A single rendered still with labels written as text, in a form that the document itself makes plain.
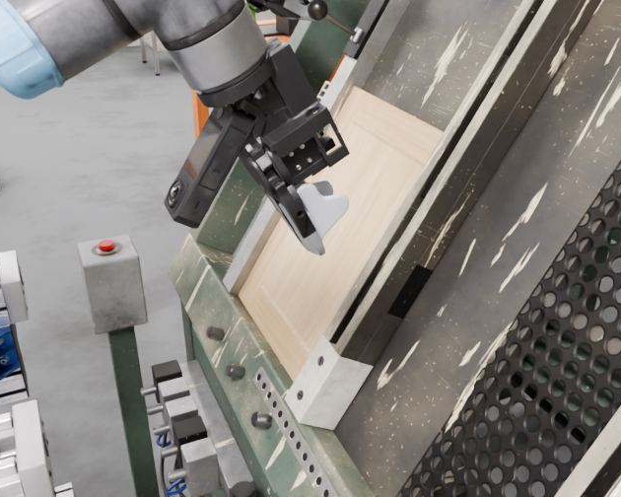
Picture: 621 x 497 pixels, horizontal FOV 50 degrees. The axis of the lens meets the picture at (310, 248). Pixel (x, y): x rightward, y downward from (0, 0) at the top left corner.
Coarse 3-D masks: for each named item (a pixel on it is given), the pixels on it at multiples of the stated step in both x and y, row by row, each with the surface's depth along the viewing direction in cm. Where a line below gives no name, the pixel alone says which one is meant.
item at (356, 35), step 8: (312, 0) 120; (320, 0) 120; (312, 8) 119; (320, 8) 119; (312, 16) 120; (320, 16) 120; (328, 16) 122; (336, 24) 124; (344, 24) 125; (352, 32) 126; (360, 32) 126; (352, 40) 127
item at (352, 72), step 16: (400, 0) 125; (384, 16) 125; (400, 16) 127; (384, 32) 127; (368, 48) 127; (352, 64) 128; (368, 64) 128; (336, 80) 131; (352, 80) 128; (336, 96) 129; (336, 112) 130; (272, 208) 135; (256, 224) 138; (272, 224) 135; (256, 240) 136; (240, 256) 139; (256, 256) 137; (240, 272) 137; (240, 288) 139
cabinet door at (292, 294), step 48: (336, 144) 127; (384, 144) 116; (432, 144) 105; (336, 192) 123; (384, 192) 111; (288, 240) 131; (336, 240) 118; (288, 288) 125; (336, 288) 114; (288, 336) 120
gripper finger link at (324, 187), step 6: (324, 180) 67; (294, 186) 66; (318, 186) 67; (324, 186) 67; (330, 186) 67; (324, 192) 67; (330, 192) 68; (270, 198) 66; (276, 204) 65; (306, 210) 67; (282, 216) 67; (288, 222) 66; (294, 234) 68; (300, 240) 67
